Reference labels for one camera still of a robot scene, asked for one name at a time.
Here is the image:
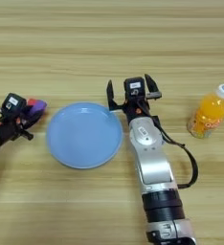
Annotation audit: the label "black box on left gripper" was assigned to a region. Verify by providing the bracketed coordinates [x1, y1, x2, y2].
[1, 92, 28, 113]

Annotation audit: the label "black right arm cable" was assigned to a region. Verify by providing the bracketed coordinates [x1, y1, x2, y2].
[142, 103, 200, 190]

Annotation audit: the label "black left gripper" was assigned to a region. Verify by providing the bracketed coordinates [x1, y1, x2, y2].
[0, 102, 48, 147]

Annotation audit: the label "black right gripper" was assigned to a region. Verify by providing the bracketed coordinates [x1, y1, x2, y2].
[106, 74, 163, 124]

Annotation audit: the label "orange juice bottle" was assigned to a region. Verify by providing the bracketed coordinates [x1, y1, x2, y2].
[186, 83, 224, 140]

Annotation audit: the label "blue round plate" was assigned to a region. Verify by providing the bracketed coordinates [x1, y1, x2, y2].
[46, 101, 123, 169]

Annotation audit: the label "purple rectangular block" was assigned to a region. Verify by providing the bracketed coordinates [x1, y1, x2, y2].
[29, 100, 48, 116]

